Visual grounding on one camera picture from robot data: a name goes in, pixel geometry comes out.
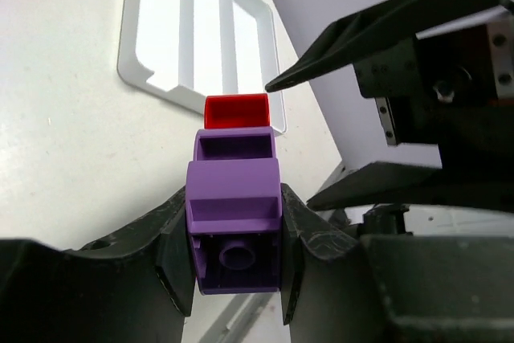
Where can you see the red rounded lego brick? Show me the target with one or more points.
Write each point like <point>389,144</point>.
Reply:
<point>237,111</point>

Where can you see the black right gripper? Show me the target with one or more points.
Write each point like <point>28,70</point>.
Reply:
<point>441,73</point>

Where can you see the purple paw print lego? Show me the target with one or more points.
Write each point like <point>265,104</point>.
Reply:
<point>234,210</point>

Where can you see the white three-compartment tray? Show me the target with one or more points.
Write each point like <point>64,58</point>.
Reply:
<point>183,51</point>

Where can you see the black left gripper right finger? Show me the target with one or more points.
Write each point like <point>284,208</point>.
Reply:
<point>391,288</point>

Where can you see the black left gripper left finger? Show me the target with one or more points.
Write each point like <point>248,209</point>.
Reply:
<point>133,285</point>

